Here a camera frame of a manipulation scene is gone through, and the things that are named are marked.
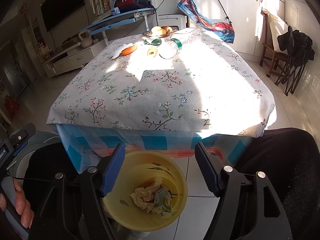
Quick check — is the black television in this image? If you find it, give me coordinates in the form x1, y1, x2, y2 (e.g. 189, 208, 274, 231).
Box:
41, 0, 85, 32

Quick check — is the wooden chair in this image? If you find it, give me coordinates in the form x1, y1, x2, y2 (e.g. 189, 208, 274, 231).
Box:
259, 9, 288, 77

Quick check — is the row of books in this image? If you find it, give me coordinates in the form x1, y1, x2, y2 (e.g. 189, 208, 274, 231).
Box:
89, 0, 116, 16

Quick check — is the blue cow milk carton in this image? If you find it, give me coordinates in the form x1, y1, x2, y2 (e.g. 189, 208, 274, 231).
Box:
152, 187, 174, 217

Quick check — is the pink kettlebell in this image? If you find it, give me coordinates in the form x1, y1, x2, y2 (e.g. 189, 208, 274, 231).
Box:
78, 30, 93, 48

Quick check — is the clear plastic water bottle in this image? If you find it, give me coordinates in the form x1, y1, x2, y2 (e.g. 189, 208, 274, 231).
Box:
157, 28, 202, 59

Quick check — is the orange peel piece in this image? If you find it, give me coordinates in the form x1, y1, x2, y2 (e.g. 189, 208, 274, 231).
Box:
121, 44, 137, 56

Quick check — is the floral white tablecloth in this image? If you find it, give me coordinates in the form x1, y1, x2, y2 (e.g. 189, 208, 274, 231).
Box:
47, 31, 277, 137

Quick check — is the blue checkered under tablecloth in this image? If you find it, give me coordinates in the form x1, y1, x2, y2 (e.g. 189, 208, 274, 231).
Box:
54, 124, 253, 173

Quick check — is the green knitted cloth with label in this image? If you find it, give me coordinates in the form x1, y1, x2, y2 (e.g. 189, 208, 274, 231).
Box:
144, 37, 162, 46

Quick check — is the yellow trash bin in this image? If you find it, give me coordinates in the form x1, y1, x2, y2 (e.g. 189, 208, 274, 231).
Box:
103, 151, 188, 232

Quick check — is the yellow mango front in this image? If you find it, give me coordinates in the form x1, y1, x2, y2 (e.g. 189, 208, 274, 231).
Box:
155, 28, 165, 36

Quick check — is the brown spotted mango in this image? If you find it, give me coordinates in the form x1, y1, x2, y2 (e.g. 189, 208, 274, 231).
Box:
162, 26, 174, 34

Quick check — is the white wall cabinet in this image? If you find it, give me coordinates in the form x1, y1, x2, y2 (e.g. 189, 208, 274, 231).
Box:
193, 0, 285, 62

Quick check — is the person's left hand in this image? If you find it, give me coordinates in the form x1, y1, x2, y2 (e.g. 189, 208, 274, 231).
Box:
2, 177, 34, 228

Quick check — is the white tissue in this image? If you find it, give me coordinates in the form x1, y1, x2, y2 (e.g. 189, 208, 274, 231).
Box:
110, 43, 134, 59
130, 176, 163, 215

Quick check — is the colourful blue red bag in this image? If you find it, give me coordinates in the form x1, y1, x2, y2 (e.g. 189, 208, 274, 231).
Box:
177, 0, 235, 43

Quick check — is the black folding chair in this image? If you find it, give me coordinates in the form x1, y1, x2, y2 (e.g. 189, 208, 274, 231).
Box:
275, 25, 315, 96

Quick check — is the yellow mango back left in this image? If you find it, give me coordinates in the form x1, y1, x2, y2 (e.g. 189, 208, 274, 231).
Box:
151, 26, 165, 36

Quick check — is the yellow mango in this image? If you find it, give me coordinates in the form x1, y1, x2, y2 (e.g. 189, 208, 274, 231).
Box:
151, 26, 165, 36
155, 28, 165, 36

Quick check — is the white tv cabinet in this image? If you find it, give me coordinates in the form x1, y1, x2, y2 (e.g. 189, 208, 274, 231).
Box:
42, 41, 106, 77

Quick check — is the white plastic chair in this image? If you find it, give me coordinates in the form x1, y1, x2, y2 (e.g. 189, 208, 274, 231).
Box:
157, 14, 187, 30

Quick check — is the blue adjustable study desk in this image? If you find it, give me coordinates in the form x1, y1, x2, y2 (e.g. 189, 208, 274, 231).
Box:
80, 8, 156, 46

